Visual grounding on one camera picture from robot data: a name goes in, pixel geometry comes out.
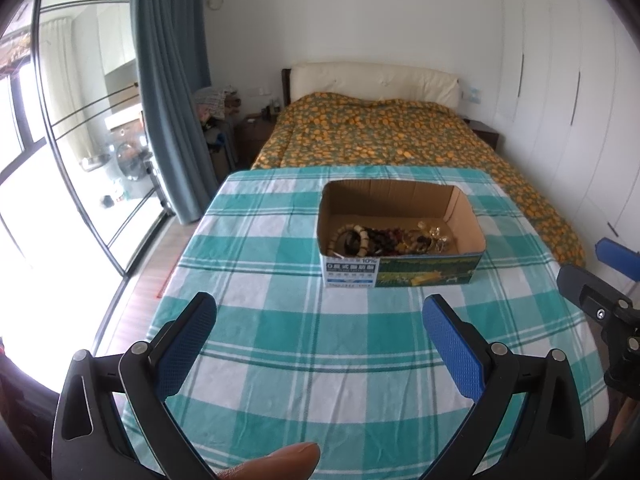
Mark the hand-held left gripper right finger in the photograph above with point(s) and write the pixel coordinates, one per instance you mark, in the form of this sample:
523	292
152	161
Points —
455	345

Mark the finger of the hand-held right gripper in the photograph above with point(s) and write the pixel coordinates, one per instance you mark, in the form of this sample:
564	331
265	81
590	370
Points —
617	259
590	295

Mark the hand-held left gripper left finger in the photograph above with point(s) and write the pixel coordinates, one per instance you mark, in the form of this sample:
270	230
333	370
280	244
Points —
185	345

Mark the cardboard box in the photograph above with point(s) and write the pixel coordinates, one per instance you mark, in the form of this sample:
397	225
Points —
425	272

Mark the gold bangle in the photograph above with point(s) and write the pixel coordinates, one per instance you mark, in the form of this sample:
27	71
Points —
417	242

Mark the person's left hand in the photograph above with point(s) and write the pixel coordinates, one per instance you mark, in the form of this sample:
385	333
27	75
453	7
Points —
270	462

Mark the teal checkered tablecloth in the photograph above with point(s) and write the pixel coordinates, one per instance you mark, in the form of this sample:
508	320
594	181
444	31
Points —
280	240

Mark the dark wooden nightstand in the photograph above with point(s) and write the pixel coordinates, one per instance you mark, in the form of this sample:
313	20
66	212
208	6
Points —
252	137
485	132

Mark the white wardrobe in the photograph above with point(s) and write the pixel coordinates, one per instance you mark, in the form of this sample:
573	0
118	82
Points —
560	85

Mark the standing fan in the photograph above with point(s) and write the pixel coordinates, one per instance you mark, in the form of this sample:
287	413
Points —
130	160

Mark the bed with orange bedspread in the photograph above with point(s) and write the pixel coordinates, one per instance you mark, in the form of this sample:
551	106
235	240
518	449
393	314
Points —
375	125

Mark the pile of clothes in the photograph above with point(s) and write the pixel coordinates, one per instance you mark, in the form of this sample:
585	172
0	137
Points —
212	100

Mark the blue-grey curtain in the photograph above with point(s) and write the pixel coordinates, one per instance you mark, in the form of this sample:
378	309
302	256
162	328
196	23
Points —
170	85

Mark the sliding glass door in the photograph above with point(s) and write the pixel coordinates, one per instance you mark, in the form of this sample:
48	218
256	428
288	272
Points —
55	110

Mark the cream padded headboard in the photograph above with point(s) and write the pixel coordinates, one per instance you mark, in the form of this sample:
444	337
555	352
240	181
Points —
375	77

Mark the wall socket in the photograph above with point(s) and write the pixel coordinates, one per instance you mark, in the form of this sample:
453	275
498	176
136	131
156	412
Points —
471	94

